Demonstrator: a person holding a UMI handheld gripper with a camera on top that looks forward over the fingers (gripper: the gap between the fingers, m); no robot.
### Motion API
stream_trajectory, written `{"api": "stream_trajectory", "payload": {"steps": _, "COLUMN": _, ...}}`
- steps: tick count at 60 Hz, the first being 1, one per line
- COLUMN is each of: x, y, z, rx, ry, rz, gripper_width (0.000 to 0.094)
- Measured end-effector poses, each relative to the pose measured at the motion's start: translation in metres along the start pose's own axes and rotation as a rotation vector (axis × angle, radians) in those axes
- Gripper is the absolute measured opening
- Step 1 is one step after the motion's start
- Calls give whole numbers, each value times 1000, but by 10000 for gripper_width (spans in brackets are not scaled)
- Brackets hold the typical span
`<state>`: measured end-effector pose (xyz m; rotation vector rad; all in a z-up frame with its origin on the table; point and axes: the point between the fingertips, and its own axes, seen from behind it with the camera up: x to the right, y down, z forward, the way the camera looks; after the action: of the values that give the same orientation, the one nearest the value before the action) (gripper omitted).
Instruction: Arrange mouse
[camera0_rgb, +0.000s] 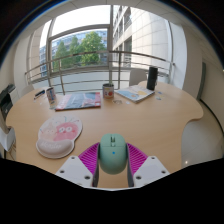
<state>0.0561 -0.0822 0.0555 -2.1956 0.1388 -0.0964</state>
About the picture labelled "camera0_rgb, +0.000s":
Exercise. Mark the white mug with red print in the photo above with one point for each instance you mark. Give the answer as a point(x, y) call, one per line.
point(108, 91)

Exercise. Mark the white chair with wooden legs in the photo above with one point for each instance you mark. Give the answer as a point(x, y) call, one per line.
point(6, 138)

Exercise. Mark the pink cartoon mouse pad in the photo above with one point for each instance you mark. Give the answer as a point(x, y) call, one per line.
point(60, 135)

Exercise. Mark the black cylindrical bottle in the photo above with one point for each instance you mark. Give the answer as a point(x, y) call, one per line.
point(152, 78)

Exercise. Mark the colourful printed mug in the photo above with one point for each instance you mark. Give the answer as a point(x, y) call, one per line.
point(51, 96)

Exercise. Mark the metal balcony railing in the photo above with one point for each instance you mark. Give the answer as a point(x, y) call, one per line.
point(90, 52)

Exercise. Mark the mint green computer mouse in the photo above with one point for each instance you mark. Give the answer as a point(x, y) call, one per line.
point(113, 155)

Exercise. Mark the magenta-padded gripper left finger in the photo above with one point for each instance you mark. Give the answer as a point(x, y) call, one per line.
point(74, 170)

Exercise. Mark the light illustrated booklet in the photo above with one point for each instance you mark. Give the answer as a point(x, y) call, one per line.
point(135, 93)

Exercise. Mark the red magazine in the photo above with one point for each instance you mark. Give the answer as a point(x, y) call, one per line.
point(79, 100)

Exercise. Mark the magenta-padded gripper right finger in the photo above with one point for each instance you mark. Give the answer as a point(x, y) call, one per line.
point(151, 170)

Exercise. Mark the black and white printer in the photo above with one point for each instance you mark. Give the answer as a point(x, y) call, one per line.
point(6, 101)

